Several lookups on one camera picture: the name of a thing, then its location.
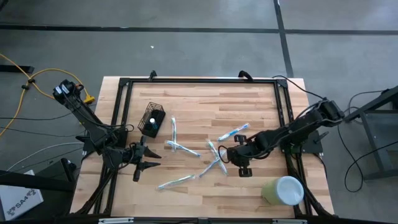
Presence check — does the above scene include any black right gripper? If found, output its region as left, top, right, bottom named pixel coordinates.
left=226, top=134, right=253, bottom=178

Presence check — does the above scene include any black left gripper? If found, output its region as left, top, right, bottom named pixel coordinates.
left=123, top=135, right=162, bottom=183

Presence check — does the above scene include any green white toothbrush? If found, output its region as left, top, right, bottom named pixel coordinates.
left=156, top=174, right=197, bottom=191
left=205, top=139, right=229, bottom=177
left=170, top=115, right=178, bottom=154

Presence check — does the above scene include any blue white toothbrush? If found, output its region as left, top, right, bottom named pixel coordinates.
left=164, top=139, right=202, bottom=158
left=216, top=122, right=251, bottom=143
left=197, top=149, right=228, bottom=179

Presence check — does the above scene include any blue white toothpaste tube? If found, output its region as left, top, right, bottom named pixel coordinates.
left=145, top=116, right=158, bottom=132

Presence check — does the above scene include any green disinfecting wipes canister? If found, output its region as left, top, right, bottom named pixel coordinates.
left=260, top=175, right=305, bottom=207

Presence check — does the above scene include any black equipment stand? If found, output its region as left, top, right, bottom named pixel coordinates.
left=0, top=157, right=78, bottom=193

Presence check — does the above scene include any white printed cardboard box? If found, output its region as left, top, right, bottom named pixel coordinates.
left=0, top=169, right=44, bottom=222

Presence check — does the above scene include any black metal side table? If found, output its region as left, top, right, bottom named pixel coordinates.
left=343, top=84, right=398, bottom=182

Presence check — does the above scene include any black flat bar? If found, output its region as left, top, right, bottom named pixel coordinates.
left=0, top=64, right=35, bottom=75

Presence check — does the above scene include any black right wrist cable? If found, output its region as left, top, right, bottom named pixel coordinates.
left=217, top=144, right=233, bottom=164

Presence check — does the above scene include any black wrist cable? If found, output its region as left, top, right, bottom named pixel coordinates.
left=102, top=123, right=135, bottom=133
left=217, top=144, right=233, bottom=164

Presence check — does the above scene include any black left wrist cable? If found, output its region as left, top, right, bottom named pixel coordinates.
left=102, top=123, right=135, bottom=133

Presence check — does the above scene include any black wire basket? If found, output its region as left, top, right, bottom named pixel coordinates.
left=137, top=101, right=167, bottom=139

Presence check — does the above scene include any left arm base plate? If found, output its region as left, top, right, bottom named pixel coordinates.
left=75, top=126, right=129, bottom=156

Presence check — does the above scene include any silver metal bracket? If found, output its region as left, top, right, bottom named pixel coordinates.
left=98, top=217, right=135, bottom=224
left=272, top=218, right=308, bottom=224

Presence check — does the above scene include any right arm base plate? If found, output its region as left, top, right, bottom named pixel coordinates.
left=279, top=130, right=325, bottom=156

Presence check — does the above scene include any black aluminium table frame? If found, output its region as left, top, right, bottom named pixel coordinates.
left=70, top=76, right=335, bottom=218

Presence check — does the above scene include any yellow extension cable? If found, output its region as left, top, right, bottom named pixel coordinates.
left=0, top=52, right=96, bottom=138

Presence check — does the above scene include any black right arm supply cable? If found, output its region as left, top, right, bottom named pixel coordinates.
left=272, top=75, right=326, bottom=101

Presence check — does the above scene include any thin grey cable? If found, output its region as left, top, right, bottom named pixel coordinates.
left=6, top=142, right=85, bottom=172

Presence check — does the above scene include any thin black cable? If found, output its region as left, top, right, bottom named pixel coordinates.
left=0, top=111, right=74, bottom=121
left=0, top=126, right=86, bottom=138
left=337, top=90, right=398, bottom=193

